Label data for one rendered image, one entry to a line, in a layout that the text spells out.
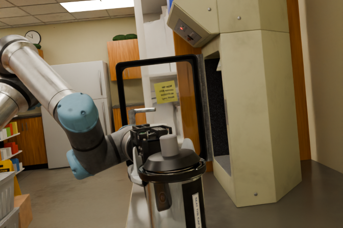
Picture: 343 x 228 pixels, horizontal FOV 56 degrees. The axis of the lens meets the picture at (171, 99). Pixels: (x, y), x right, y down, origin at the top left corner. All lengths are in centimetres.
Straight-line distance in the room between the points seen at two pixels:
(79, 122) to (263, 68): 50
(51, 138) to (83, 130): 538
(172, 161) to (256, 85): 47
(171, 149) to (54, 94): 33
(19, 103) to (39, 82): 24
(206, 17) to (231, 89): 20
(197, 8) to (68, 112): 44
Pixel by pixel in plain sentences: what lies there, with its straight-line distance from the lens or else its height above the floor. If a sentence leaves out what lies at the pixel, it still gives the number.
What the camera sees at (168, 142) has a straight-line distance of 51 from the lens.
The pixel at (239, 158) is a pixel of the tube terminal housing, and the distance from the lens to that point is 91.
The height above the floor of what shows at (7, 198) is 46.
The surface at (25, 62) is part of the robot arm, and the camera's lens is 86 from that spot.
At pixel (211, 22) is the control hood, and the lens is 88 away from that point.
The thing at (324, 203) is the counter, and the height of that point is 94.
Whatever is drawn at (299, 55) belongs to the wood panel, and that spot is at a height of 135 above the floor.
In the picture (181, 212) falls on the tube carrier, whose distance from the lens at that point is 51.
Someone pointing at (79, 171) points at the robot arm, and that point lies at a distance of 77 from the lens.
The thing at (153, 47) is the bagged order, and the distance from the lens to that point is 229.
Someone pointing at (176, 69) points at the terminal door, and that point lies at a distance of 118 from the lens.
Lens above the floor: 130
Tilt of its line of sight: 3 degrees down
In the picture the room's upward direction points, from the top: 6 degrees counter-clockwise
